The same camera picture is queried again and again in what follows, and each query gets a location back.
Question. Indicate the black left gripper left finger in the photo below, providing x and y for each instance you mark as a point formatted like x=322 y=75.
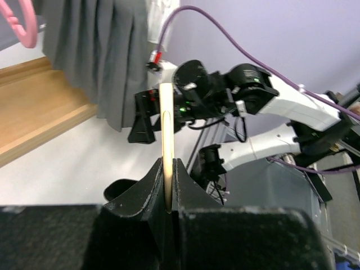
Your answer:
x=130 y=231

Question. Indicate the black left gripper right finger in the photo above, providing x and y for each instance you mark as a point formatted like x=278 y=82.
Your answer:
x=209 y=235

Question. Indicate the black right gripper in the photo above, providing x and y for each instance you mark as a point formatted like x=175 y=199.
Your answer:
x=147 y=105

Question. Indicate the pink plastic hanger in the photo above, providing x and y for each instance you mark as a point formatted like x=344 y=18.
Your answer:
x=27 y=33

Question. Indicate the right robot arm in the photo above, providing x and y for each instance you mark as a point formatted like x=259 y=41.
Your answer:
x=268 y=118

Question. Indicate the grey garment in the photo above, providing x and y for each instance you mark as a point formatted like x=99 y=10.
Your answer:
x=101 y=46

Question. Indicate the wooden clothes rack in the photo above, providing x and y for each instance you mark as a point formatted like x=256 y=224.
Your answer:
x=37 y=105

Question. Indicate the white shirt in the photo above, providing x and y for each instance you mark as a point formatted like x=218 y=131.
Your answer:
x=157 y=13

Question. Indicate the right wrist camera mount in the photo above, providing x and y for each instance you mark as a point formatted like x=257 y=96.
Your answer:
x=159 y=70

